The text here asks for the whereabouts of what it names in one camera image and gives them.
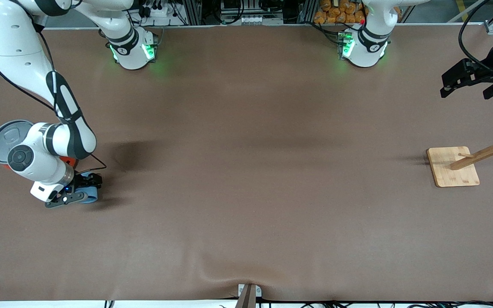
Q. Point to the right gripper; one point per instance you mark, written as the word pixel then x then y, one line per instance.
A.
pixel 84 180

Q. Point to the light blue plastic cup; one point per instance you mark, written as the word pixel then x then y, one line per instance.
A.
pixel 89 196

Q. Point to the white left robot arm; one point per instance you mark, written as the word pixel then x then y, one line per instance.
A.
pixel 366 51

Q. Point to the orange can with grey lid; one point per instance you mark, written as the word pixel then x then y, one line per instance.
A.
pixel 2 141

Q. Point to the wooden mug tree rack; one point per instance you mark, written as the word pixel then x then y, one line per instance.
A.
pixel 452 171

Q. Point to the bag of orange snacks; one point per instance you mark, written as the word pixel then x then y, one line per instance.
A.
pixel 336 15

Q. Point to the brown table mat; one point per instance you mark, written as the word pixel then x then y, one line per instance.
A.
pixel 246 171

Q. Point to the white power strip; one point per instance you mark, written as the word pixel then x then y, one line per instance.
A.
pixel 161 10

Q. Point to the white terminal block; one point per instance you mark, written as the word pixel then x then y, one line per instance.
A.
pixel 251 19

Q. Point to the metal bracket with wooden strut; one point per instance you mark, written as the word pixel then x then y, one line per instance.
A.
pixel 246 299

